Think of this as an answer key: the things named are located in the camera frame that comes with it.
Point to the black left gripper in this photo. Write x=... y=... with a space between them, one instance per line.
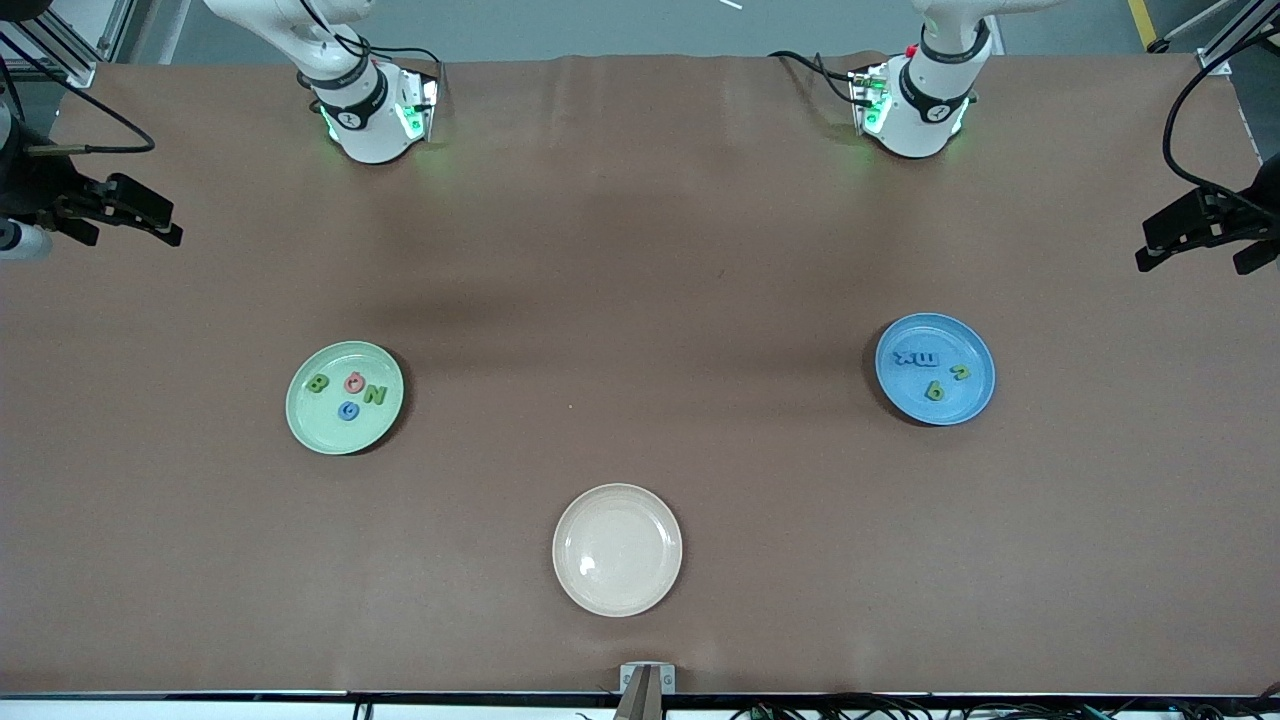
x=1262 y=196

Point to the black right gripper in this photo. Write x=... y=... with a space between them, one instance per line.
x=30 y=187

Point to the green foam capital B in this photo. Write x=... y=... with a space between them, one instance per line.
x=313 y=384

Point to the pink foam letter Q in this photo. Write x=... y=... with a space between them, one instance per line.
x=347 y=384

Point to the blue foam letter m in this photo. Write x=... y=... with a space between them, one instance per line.
x=928 y=356

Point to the blue foam letter G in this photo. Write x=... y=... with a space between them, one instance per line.
x=341 y=411

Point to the green foam small b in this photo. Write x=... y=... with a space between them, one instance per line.
x=932 y=393

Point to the green foam letter N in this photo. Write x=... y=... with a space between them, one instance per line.
x=374 y=394

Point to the blue foam letter x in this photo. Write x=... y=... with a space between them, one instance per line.
x=904 y=358

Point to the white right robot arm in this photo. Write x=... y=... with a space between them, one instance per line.
x=370 y=130

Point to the blue plate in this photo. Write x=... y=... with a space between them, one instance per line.
x=960 y=405

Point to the light green plate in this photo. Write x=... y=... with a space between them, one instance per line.
x=345 y=435

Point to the brown table mat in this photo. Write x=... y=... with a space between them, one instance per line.
x=640 y=250

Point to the beige plate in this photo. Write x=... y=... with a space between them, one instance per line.
x=617 y=550

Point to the aluminium frame post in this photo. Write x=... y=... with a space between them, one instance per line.
x=80 y=68
x=1215 y=58

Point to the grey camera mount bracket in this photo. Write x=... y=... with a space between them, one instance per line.
x=645 y=690

